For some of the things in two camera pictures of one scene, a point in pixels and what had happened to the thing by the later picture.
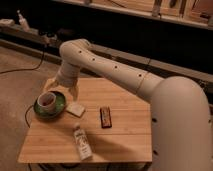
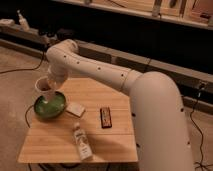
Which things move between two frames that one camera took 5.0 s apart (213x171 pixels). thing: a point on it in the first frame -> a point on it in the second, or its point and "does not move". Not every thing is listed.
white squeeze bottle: x=82 y=143 does not move
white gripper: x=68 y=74 -> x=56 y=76
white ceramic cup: x=47 y=101 -> x=42 y=86
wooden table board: x=109 y=122 does not move
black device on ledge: x=66 y=34 does not move
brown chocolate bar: x=105 y=117 does not move
